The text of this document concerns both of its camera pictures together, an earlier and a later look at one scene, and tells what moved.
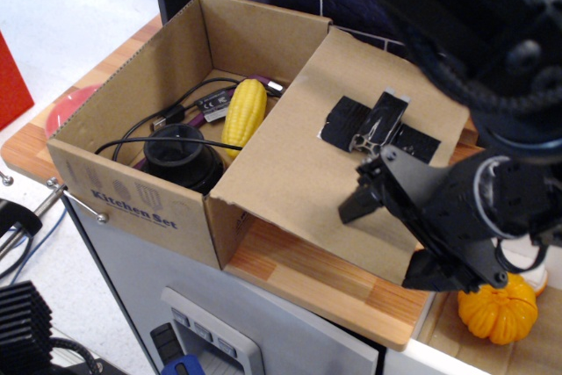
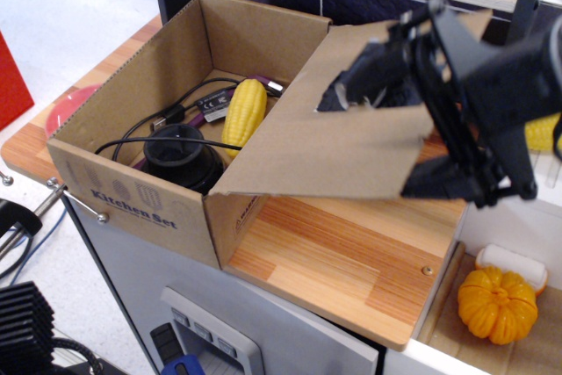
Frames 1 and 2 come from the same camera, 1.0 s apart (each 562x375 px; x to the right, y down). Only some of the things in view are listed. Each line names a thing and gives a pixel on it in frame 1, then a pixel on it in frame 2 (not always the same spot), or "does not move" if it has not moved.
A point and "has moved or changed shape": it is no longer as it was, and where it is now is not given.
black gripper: x=435 y=208 -> x=484 y=100
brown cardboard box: x=238 y=116 has moved or changed shape
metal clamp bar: x=61 y=190 does not move
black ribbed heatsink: x=25 y=336 does not move
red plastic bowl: x=67 y=105 does not move
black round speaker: x=193 y=165 does not move
